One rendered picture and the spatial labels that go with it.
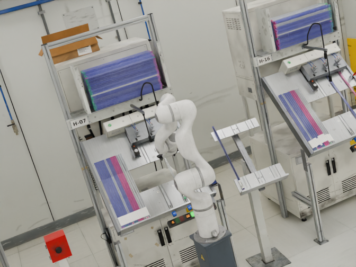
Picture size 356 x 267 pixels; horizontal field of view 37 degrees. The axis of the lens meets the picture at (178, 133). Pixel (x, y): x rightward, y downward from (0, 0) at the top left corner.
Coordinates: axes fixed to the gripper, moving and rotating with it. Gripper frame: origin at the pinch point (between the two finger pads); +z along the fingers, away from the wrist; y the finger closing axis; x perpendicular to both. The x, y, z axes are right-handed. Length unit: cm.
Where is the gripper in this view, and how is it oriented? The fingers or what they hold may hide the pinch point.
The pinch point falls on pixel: (167, 156)
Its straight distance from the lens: 355.4
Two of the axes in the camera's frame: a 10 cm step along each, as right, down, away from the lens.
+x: 4.1, 8.6, -3.2
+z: -1.4, 4.0, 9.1
